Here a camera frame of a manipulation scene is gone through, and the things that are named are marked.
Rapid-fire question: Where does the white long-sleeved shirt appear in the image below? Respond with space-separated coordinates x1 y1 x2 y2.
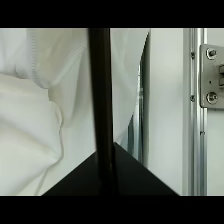
0 28 151 196

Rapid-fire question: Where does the black clothes hanger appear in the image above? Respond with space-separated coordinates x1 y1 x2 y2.
87 28 118 196

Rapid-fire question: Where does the silver frame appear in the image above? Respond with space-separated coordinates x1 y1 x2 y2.
127 28 224 196

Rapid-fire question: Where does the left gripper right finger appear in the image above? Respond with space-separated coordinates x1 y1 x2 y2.
114 142 178 196

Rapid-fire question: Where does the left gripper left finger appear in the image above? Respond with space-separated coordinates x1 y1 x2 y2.
42 151 100 196

